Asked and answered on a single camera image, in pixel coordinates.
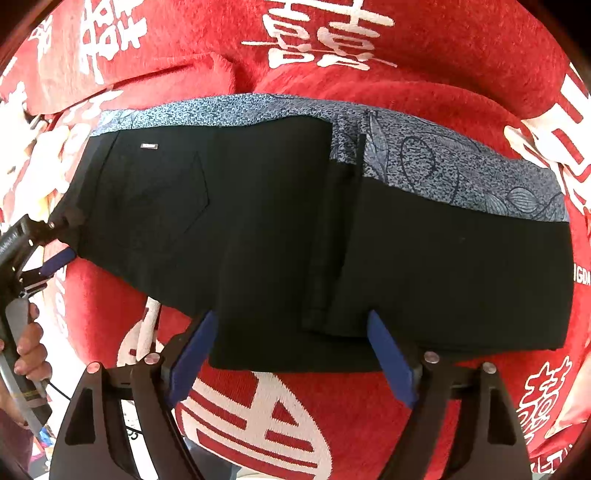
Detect black cable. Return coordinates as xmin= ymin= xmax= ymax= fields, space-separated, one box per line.
xmin=45 ymin=379 xmax=77 ymax=402

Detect black pants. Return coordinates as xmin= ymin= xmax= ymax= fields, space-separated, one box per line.
xmin=48 ymin=115 xmax=575 ymax=374

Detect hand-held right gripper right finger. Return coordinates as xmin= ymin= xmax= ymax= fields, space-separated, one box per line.
xmin=367 ymin=309 xmax=534 ymax=480

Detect person's left hand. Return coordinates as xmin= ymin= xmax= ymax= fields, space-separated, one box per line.
xmin=13 ymin=302 xmax=54 ymax=378

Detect black shorts with patterned trim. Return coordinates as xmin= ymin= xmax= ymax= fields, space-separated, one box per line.
xmin=90 ymin=92 xmax=571 ymax=223

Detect red printed blanket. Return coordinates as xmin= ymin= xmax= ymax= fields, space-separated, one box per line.
xmin=0 ymin=0 xmax=591 ymax=480

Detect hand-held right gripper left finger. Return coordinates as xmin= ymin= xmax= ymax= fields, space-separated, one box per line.
xmin=48 ymin=310 xmax=220 ymax=480

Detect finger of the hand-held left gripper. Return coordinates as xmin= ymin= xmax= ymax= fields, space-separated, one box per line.
xmin=21 ymin=249 xmax=77 ymax=289
xmin=23 ymin=210 xmax=86 ymax=245

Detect cream cloth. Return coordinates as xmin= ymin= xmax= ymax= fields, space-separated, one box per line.
xmin=0 ymin=88 xmax=88 ymax=217

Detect person's left forearm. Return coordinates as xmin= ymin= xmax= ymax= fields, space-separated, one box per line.
xmin=0 ymin=376 xmax=35 ymax=469

